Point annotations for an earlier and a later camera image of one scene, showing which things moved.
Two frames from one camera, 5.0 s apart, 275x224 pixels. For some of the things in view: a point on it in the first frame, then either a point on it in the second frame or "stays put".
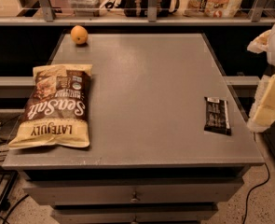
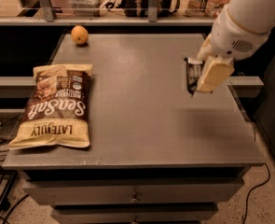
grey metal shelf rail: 50,20 stays put
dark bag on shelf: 135,0 stays put
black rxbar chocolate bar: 217,116 → 194,67
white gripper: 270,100 → 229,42
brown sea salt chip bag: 56,109 stays put
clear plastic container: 84,2 stays put
